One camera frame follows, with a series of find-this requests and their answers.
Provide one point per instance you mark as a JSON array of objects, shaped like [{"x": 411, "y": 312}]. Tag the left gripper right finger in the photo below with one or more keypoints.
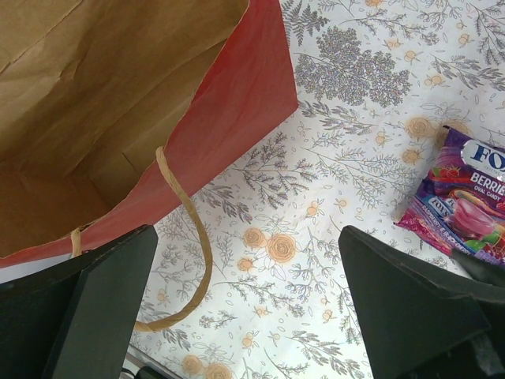
[{"x": 419, "y": 320}]

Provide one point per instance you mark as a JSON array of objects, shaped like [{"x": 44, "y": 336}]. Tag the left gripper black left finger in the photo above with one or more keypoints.
[{"x": 75, "y": 319}]

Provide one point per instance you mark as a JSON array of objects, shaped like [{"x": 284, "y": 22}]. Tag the red brown paper bag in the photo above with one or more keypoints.
[{"x": 114, "y": 113}]

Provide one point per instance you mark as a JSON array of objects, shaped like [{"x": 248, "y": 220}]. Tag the floral table mat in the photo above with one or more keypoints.
[{"x": 376, "y": 83}]

